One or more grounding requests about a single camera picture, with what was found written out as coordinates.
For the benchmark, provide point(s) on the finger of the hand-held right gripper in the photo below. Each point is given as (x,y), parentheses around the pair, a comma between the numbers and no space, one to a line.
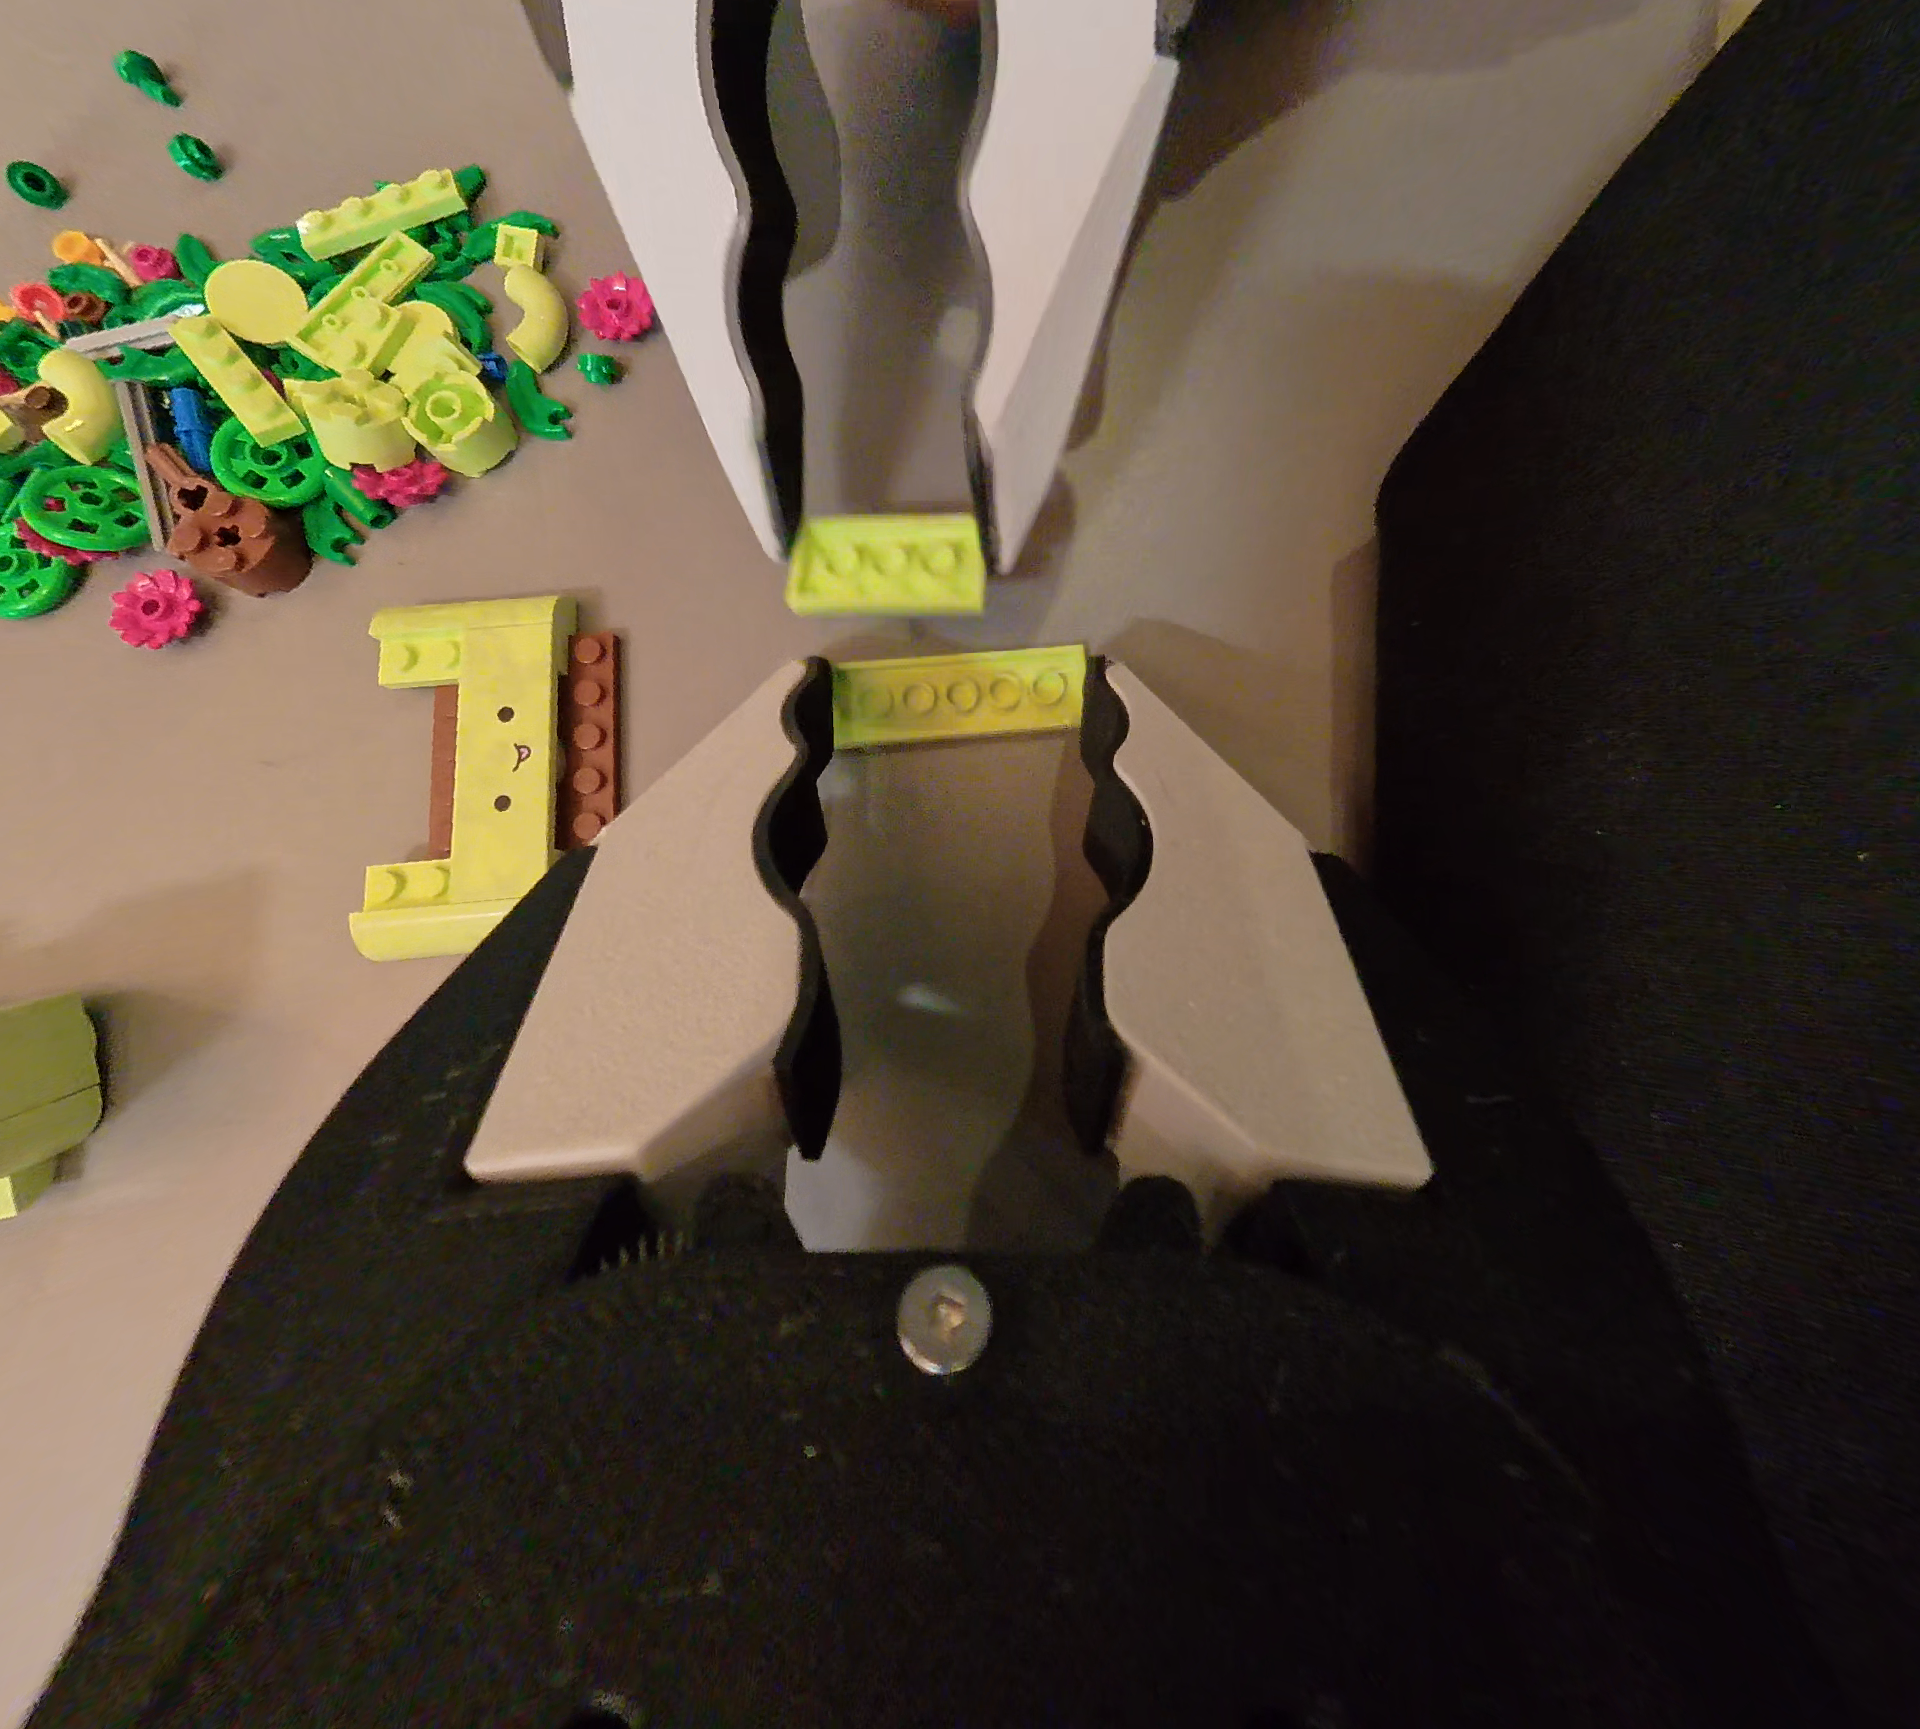
(630,35)
(1081,35)

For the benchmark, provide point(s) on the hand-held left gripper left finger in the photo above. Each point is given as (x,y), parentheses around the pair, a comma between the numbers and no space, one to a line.
(660,1008)

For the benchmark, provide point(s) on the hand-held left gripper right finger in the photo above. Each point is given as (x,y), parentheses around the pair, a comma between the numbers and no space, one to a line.
(1244,1008)

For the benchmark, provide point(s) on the lime bracket build with brown plate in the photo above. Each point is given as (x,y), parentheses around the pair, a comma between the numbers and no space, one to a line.
(494,769)

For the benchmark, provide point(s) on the long lime toy plate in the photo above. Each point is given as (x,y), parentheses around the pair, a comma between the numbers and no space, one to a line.
(960,697)

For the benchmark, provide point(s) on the short lime toy plate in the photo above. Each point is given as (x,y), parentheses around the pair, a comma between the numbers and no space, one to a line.
(885,566)

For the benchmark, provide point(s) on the small green stud piece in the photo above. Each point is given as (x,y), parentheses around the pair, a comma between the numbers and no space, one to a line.
(36,185)
(194,156)

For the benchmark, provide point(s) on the pile of small toy bricks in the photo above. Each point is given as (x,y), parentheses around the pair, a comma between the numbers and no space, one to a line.
(300,378)

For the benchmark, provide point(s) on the small green leaf piece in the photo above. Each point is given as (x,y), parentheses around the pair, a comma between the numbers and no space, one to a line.
(142,73)

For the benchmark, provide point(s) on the person's black clothing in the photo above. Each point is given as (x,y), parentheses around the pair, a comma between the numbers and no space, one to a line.
(1651,559)

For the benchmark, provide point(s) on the lime brick box with brown bricks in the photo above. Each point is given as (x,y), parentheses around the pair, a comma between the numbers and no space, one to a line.
(45,1085)

